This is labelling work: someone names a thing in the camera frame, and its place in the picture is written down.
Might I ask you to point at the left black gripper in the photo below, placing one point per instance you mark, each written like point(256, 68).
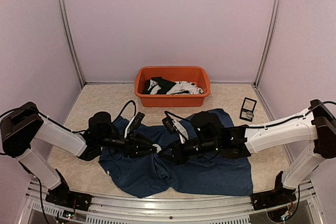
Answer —
point(131, 149)

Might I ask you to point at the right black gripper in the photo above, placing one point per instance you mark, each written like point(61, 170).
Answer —
point(178, 156)

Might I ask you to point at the dark blue t-shirt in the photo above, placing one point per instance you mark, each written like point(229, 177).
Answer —
point(149, 175)

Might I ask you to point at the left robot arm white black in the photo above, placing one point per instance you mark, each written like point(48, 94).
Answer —
point(20, 126)

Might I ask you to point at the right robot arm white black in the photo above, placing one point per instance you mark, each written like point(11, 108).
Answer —
point(315, 125)

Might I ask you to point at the black and white garment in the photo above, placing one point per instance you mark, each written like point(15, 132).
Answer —
point(160, 86)

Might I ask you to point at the orange plastic tub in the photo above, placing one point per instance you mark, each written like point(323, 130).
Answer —
point(196, 75)

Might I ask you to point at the black square display box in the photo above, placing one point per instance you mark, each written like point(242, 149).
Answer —
point(248, 105)

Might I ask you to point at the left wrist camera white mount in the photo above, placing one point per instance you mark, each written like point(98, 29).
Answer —
point(134, 123)

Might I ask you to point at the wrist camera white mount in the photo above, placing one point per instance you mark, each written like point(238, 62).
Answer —
point(134, 123)
point(175, 127)

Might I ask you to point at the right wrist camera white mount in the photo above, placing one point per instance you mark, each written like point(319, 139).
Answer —
point(175, 127)

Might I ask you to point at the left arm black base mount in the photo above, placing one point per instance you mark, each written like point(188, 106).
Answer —
point(72, 199)

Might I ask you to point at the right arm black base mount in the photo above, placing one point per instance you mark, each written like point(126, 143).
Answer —
point(269, 199)

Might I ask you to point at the left aluminium corner post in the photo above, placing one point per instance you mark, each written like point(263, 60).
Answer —
point(70, 42)

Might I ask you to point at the aluminium corner post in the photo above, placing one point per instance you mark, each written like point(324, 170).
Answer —
point(268, 42)
point(70, 42)

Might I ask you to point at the right aluminium corner post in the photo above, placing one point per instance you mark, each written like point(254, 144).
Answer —
point(268, 42)

